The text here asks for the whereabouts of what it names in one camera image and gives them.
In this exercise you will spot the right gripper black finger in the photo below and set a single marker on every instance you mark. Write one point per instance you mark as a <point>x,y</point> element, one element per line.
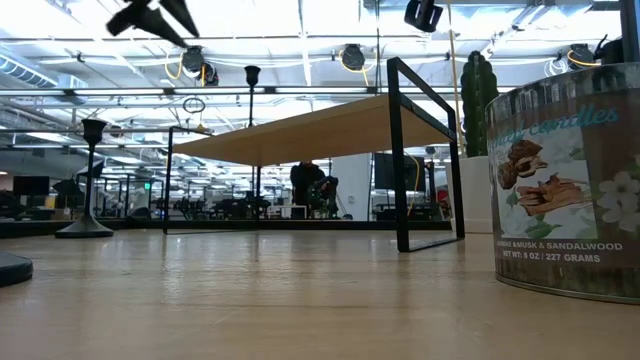
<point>424,15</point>

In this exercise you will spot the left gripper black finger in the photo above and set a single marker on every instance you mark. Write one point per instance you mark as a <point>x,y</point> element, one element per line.
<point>179,12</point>
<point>150,22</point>

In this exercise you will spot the black candlestick holder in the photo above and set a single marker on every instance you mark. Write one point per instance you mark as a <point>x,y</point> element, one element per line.
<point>252,75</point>
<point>85,229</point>
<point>12,270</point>

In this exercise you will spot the sandalwood label candle jar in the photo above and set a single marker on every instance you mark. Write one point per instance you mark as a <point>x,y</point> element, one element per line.
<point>565,200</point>

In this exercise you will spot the black background robot arm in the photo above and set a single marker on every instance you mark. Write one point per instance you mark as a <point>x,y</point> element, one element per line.
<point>327,195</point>

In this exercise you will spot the green cactus plant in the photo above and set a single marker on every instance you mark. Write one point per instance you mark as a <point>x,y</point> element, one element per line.
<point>477,105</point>

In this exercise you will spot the black softbox studio light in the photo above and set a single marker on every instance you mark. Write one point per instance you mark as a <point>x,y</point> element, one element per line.
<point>97,170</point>

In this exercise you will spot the black desk monitor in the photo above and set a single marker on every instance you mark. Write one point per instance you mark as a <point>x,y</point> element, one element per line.
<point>31,185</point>

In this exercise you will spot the person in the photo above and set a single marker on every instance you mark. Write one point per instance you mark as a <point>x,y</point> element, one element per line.
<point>302,182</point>

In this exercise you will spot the white background table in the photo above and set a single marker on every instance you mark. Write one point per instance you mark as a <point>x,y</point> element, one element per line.
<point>280,207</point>

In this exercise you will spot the black wall monitor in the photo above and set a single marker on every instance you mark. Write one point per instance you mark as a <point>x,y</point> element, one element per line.
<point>410,172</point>

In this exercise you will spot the wooden shelf black metal frame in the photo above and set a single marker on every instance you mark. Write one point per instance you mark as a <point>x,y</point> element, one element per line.
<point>310,135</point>

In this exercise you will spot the black table edge rail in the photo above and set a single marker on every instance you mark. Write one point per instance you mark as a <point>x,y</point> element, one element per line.
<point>30,228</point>

